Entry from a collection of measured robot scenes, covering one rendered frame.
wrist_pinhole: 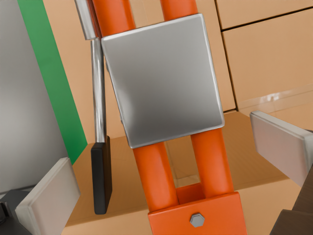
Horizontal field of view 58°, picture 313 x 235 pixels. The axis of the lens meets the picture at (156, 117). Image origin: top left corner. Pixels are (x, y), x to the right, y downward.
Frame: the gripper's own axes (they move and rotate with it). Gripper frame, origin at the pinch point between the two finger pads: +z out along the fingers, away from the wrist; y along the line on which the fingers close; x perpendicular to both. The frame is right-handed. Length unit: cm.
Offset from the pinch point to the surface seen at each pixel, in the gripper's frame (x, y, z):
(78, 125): -13, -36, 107
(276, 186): -11.3, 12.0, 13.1
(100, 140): 2.3, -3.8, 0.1
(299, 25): 6, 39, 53
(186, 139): -10.5, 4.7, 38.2
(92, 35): 8.6, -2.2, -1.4
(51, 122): -9, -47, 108
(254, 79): -4, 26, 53
